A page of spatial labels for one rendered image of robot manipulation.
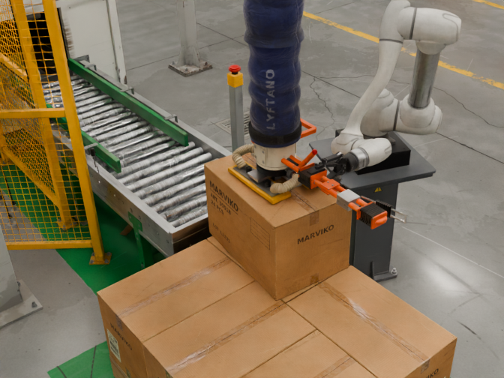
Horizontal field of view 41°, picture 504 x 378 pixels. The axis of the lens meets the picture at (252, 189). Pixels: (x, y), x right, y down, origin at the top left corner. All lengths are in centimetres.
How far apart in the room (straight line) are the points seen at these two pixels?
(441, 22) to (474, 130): 270
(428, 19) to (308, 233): 100
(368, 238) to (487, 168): 158
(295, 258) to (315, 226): 16
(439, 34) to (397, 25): 17
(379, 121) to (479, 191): 157
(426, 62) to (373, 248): 118
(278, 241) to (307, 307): 35
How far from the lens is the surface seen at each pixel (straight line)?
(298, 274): 291
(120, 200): 369
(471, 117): 572
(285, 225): 270
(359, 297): 297
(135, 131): 430
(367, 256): 378
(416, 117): 329
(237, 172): 297
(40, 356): 366
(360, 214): 253
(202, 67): 648
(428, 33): 290
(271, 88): 265
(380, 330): 283
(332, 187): 264
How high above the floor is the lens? 254
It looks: 33 degrees down
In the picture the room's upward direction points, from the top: 2 degrees counter-clockwise
